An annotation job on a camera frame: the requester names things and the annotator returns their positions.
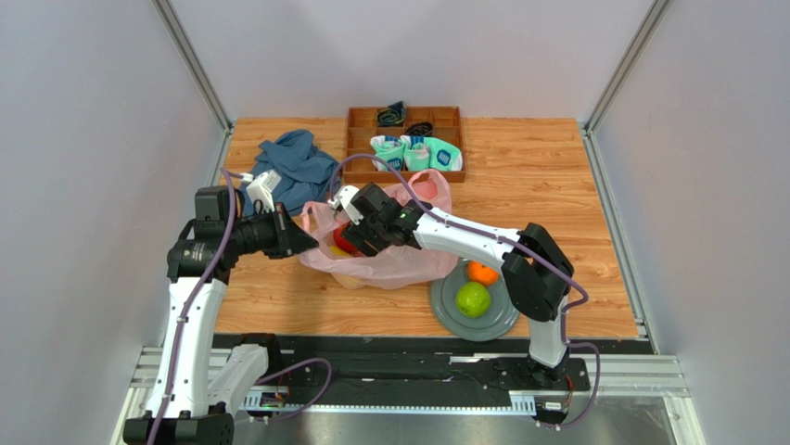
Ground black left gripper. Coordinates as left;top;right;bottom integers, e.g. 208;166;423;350
226;201;318;260

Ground red fake fruit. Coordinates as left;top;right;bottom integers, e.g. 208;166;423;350
332;223;360;256

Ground yellow fake fruit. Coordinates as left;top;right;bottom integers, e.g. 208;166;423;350
329;245;351;257

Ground pink translucent plastic bag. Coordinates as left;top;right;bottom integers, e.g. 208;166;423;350
299;169;459;289

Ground orange fake fruit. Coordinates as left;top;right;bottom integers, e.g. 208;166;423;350
466;261;500;286

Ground green fake apple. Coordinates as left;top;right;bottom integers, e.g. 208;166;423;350
455;282;491;319

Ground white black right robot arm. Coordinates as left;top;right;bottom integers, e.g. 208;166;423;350
329;183;580;369

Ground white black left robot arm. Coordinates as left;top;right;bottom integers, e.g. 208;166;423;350
122;185;318;444

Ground blue crumpled cloth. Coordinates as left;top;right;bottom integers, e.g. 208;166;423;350
249;129;338;216

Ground teal white sock left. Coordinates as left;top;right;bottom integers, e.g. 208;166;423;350
370;135;410;172

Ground teal white sock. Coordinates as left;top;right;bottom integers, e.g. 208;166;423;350
400;135;464;172
370;135;410;172

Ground teal white sock right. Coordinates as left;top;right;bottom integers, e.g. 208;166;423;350
400;135;464;172

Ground wooden compartment tray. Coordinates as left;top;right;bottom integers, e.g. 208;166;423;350
341;106;465;184

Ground black rolled sock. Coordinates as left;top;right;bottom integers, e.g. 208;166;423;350
404;121;434;137

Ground dark rolled sock back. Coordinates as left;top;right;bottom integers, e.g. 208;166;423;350
376;101;408;127

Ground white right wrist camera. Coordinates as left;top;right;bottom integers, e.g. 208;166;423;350
327;185;363;224

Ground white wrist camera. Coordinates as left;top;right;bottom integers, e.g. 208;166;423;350
239;170;282;214
327;185;363;224

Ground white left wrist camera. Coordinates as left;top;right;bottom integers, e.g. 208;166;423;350
239;170;282;214

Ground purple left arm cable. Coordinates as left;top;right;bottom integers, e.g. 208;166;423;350
145;167;333;445

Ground aluminium frame rail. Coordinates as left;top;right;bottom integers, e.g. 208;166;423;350
110;345;707;445

